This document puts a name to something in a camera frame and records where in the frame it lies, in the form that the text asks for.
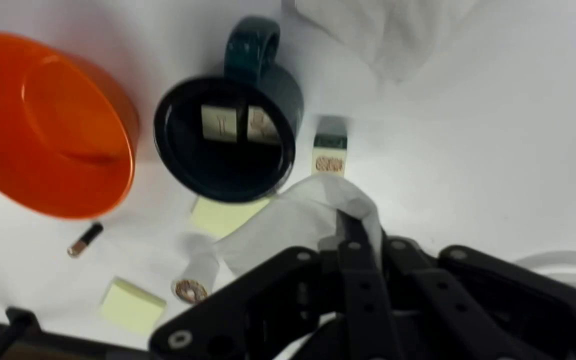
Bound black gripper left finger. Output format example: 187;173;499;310
148;209;395;360

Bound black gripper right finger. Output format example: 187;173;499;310
366;226;576;360

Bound white paper towel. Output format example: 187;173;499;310
209;173;383;276

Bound small metal cylinder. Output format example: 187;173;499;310
169;232;222;307

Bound yellow sticky note pad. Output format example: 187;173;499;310
97;276;169;335
187;192;273;241

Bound dark teal ceramic mug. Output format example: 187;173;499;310
151;14;305;206

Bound small white cube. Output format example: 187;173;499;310
312;111;352;180

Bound black tripod pole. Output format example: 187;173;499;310
0;303;44;360

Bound orange plastic bowl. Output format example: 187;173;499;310
0;30;142;222

